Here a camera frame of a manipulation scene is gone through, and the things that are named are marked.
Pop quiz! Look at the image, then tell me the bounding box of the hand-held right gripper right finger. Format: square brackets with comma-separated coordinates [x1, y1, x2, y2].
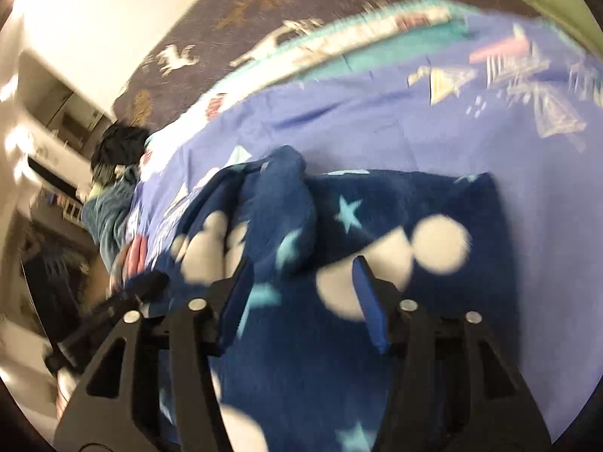
[352, 255, 552, 452]

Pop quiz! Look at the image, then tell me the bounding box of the blue fleece star-print garment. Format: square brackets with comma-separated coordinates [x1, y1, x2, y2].
[158, 145, 519, 452]

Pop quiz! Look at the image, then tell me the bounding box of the teal cloth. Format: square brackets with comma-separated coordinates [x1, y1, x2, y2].
[81, 167, 142, 274]

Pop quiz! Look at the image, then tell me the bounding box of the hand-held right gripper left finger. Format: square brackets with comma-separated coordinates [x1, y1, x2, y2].
[53, 258, 257, 452]

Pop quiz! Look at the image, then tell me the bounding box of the white shelf unit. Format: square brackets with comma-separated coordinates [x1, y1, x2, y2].
[0, 49, 118, 199]

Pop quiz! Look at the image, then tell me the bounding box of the lilac printed bedsheet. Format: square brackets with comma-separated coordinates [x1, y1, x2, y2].
[113, 0, 603, 443]

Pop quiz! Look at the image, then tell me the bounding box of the dark cloth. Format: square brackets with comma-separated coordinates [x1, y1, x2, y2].
[90, 122, 152, 182]

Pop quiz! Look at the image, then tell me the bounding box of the green pillow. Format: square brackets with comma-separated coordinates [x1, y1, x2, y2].
[487, 0, 597, 55]

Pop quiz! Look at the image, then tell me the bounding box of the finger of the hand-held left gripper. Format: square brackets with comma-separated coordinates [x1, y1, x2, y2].
[44, 270, 170, 374]

